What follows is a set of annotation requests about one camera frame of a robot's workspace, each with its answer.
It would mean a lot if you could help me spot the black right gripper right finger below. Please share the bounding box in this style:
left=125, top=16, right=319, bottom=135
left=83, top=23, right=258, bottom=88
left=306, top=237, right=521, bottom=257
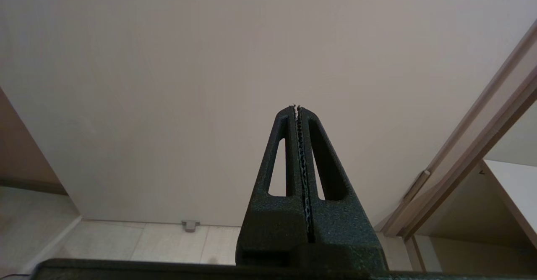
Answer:
left=297, top=106, right=388, bottom=272

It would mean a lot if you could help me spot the dark baseboard strip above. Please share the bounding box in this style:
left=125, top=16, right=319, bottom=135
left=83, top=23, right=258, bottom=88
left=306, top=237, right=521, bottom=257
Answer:
left=0, top=178, right=68, bottom=196

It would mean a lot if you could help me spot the white shelf board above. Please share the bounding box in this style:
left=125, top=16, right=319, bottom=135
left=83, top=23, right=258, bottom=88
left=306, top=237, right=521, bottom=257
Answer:
left=478, top=159, right=537, bottom=249

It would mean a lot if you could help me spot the brown door frame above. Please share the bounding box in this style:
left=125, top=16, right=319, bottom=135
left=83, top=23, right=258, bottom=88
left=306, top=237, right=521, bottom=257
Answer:
left=380, top=20, right=537, bottom=242

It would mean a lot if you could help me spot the white room door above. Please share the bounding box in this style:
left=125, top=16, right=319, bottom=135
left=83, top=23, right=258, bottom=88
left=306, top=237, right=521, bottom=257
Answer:
left=0, top=0, right=537, bottom=229

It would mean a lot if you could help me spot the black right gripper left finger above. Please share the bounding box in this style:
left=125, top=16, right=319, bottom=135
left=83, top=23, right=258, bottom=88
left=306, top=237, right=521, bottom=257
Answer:
left=236, top=106, right=311, bottom=268

